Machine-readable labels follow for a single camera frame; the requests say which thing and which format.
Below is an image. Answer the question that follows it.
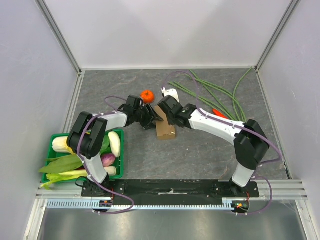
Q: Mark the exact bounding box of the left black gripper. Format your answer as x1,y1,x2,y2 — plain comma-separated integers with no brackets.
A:
134,103,163,131

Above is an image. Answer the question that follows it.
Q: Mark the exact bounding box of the brown cardboard express box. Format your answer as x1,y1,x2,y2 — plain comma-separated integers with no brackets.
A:
154,105,176,140

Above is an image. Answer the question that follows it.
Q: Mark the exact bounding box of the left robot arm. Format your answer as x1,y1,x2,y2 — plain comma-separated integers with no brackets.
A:
67,95,163,197

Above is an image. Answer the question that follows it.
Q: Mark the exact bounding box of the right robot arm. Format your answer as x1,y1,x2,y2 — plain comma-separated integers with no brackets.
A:
158,95,270,197

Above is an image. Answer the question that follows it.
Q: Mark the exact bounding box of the small orange pumpkin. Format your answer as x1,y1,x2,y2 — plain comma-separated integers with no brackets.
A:
140,89,155,104

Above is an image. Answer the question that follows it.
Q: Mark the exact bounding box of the orange carrot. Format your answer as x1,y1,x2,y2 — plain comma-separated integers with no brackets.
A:
212,108,228,119

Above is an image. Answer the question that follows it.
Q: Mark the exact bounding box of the white eggplant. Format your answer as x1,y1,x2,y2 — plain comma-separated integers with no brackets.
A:
108,131,121,158

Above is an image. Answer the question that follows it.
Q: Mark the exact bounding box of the bunch of long green beans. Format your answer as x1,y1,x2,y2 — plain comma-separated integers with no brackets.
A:
167,66,253,123

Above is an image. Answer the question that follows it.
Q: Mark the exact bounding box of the purple onion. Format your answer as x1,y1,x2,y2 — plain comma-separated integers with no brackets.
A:
101,153,116,168

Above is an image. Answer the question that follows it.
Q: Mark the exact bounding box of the white corn cob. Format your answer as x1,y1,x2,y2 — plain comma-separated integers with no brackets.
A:
52,136,73,154

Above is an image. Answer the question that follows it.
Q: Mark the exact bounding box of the green celery stalk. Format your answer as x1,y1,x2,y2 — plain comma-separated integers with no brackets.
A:
40,169,88,190

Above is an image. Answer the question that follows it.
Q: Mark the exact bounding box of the green leafy vegetable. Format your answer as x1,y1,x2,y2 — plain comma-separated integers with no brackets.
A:
38,135,111,174

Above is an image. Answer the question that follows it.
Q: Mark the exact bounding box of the green plastic basket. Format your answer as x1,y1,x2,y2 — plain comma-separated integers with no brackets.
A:
46,128,124,180

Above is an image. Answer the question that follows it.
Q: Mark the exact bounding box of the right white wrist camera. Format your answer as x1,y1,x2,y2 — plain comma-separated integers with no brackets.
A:
161,87,180,103

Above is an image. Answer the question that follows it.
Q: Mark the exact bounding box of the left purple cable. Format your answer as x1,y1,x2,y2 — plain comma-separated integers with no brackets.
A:
75,96,136,216

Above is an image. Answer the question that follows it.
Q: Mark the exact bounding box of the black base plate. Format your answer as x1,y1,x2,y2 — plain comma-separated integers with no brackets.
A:
81,178,259,201

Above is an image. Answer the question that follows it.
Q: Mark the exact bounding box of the grey slotted cable duct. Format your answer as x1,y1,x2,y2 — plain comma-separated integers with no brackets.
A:
46,198,235,211

